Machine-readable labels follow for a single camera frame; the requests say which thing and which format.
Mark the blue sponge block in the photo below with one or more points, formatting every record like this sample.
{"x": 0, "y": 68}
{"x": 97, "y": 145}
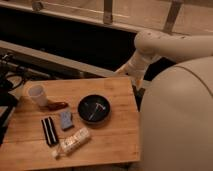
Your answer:
{"x": 66, "y": 120}

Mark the metal rail frame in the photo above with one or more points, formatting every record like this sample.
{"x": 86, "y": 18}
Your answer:
{"x": 191, "y": 17}

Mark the black equipment with cables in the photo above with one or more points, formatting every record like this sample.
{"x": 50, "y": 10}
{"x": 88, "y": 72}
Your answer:
{"x": 8, "y": 83}

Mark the black ceramic bowl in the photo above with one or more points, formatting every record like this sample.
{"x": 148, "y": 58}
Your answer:
{"x": 94, "y": 108}

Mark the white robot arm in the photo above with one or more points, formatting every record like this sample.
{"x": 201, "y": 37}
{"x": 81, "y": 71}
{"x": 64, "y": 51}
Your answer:
{"x": 177, "y": 106}

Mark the dark red glossy object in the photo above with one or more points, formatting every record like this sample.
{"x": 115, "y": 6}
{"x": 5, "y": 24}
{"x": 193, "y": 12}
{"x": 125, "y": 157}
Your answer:
{"x": 56, "y": 106}

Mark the white ceramic cup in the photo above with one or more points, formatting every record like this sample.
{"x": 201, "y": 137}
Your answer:
{"x": 38, "y": 95}

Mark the black white striped case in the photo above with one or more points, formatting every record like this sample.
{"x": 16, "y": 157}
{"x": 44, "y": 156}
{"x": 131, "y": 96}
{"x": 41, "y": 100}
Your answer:
{"x": 49, "y": 131}

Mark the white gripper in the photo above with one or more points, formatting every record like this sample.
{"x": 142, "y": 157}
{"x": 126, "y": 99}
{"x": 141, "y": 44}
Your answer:
{"x": 130, "y": 70}

